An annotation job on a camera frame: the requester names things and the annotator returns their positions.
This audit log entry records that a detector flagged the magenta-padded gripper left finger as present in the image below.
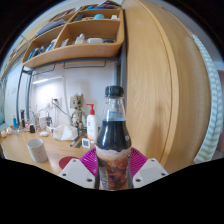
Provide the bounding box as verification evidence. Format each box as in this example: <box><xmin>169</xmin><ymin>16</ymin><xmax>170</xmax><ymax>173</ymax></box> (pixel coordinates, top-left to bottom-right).
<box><xmin>58</xmin><ymin>147</ymin><xmax>100</xmax><ymax>190</ymax></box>

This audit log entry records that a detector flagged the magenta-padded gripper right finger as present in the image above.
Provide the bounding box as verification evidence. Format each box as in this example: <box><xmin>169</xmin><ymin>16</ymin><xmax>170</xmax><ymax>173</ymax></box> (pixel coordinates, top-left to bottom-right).
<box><xmin>128</xmin><ymin>147</ymin><xmax>169</xmax><ymax>189</ymax></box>

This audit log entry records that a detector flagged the dark cola plastic bottle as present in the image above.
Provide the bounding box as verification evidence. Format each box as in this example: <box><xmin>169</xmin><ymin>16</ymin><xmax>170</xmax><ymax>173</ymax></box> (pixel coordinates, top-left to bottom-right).
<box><xmin>94</xmin><ymin>85</ymin><xmax>133</xmax><ymax>192</ymax></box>

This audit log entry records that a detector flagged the flat round red coaster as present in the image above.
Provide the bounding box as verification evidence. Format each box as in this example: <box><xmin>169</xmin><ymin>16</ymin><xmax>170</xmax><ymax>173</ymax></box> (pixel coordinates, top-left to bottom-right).
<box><xmin>58</xmin><ymin>155</ymin><xmax>81</xmax><ymax>170</ymax></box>

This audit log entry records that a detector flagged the small white desk clock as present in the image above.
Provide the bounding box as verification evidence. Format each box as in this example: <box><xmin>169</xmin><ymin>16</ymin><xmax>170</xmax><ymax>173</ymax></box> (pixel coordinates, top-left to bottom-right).
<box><xmin>81</xmin><ymin>137</ymin><xmax>92</xmax><ymax>149</ymax></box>

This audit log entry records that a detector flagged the white crumpled tissue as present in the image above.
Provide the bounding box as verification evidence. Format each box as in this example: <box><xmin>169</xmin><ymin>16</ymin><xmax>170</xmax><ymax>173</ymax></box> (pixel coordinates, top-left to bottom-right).
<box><xmin>52</xmin><ymin>123</ymin><xmax>78</xmax><ymax>141</ymax></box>

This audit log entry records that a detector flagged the white speckled mug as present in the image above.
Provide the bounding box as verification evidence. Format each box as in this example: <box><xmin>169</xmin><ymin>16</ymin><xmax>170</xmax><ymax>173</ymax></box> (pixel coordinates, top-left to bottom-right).
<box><xmin>26</xmin><ymin>138</ymin><xmax>49</xmax><ymax>164</ymax></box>

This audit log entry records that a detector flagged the white red-pump lotion bottle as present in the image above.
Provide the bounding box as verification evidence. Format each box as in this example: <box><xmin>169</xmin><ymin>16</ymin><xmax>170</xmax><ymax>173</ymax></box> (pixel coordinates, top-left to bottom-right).
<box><xmin>85</xmin><ymin>103</ymin><xmax>100</xmax><ymax>144</ymax></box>

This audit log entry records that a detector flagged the wooden tree figurine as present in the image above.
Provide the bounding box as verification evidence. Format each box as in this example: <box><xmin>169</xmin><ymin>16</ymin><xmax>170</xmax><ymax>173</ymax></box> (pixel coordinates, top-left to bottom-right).
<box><xmin>69</xmin><ymin>93</ymin><xmax>86</xmax><ymax>136</ymax></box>

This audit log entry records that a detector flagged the white charger block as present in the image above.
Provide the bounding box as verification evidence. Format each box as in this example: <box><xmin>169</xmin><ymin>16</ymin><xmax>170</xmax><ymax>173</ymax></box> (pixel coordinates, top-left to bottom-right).
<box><xmin>38</xmin><ymin>116</ymin><xmax>48</xmax><ymax>129</ymax></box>

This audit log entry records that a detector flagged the slim black bottle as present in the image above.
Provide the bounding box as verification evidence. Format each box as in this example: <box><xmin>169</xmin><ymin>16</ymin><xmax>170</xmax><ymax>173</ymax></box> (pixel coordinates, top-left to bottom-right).
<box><xmin>19</xmin><ymin>109</ymin><xmax>26</xmax><ymax>128</ymax></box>

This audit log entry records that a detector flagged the green-white striped towel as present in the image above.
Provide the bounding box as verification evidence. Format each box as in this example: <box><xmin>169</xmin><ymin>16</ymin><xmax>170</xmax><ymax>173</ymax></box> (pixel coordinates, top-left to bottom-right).
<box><xmin>191</xmin><ymin>33</ymin><xmax>224</xmax><ymax>163</ymax></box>

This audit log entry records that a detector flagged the wooden wardrobe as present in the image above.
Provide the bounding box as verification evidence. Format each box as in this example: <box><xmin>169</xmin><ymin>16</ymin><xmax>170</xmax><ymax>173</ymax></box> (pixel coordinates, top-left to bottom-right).
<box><xmin>116</xmin><ymin>0</ymin><xmax>214</xmax><ymax>174</ymax></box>

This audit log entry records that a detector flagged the white light bar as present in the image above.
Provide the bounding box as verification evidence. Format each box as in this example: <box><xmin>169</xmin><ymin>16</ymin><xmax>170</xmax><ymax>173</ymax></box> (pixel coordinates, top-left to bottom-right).
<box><xmin>32</xmin><ymin>75</ymin><xmax>64</xmax><ymax>85</ymax></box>

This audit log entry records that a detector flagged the wooden shelf unit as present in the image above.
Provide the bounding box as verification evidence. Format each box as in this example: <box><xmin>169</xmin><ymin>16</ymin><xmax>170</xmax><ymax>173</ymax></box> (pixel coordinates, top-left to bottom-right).
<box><xmin>21</xmin><ymin>0</ymin><xmax>125</xmax><ymax>69</ymax></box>

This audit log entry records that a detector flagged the white wall socket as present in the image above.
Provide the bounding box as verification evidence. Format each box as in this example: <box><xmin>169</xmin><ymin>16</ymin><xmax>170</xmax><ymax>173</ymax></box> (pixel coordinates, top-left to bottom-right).
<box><xmin>51</xmin><ymin>96</ymin><xmax>62</xmax><ymax>107</ymax></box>

